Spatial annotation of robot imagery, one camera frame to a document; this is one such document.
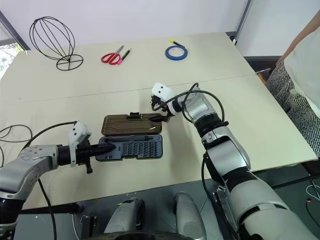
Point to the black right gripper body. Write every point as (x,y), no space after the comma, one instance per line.
(166,116)

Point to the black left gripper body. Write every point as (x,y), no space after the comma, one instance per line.
(83,152)

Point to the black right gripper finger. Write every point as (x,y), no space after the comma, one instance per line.
(158,118)
(155,102)

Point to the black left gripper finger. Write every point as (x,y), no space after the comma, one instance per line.
(105,147)
(101,154)

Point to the screwdriver bit set case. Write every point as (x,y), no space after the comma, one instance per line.
(140,150)

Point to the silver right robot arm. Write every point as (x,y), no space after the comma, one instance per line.
(225,147)

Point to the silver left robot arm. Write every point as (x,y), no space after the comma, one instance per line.
(32,160)

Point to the person's bare forearm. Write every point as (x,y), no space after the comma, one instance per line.
(300,37)

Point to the dark grey electric screwdriver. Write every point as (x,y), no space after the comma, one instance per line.
(132,138)

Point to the blue tape roll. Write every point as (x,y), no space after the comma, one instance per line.
(167,55)

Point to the black marker with pink cap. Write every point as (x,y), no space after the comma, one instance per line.
(125,55)

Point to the black marker with yellow cap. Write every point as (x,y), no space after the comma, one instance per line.
(175,42)

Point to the black bar under table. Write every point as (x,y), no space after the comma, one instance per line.
(55,208)

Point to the grey rounded shell black cap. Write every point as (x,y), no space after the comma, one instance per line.
(123,217)

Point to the person's white shirt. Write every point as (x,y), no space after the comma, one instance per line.
(305,75)

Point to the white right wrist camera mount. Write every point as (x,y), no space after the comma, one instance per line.
(162,90)

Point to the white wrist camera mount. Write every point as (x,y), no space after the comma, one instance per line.
(78,132)
(162,90)

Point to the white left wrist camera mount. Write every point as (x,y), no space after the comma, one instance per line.
(78,132)

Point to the black post with metal clip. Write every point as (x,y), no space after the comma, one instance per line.
(88,228)

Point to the window with dark frame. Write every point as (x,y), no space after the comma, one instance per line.
(7,42)

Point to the white panel with metal frame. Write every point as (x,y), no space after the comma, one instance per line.
(270,27)

